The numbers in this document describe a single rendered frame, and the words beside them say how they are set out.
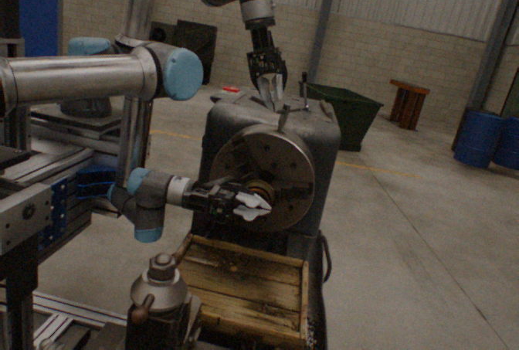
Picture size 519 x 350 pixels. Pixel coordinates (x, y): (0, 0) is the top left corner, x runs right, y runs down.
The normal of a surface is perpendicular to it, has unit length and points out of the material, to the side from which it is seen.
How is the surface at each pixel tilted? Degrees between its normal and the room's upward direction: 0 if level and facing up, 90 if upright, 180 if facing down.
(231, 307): 0
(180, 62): 89
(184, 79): 89
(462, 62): 90
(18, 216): 90
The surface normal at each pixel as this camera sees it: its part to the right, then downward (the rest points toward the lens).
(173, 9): -0.01, 0.31
